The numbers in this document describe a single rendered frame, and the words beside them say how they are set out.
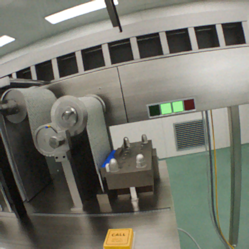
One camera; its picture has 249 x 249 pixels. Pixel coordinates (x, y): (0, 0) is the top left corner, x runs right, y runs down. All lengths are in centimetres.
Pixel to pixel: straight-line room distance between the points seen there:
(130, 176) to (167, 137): 277
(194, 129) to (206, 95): 245
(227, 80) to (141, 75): 45
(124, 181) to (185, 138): 282
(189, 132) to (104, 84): 260
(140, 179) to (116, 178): 8
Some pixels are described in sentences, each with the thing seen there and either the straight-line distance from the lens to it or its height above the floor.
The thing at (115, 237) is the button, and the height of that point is 92.
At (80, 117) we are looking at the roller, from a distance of 65.
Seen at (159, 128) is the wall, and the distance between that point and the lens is 333.
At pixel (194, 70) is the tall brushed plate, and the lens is 97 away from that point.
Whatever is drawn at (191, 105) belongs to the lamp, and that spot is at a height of 118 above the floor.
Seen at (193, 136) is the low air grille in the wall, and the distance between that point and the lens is 343.
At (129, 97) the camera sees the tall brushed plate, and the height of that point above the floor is 127.
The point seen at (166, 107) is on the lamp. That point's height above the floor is 119.
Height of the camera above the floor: 128
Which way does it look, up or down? 8 degrees down
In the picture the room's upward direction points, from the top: 11 degrees counter-clockwise
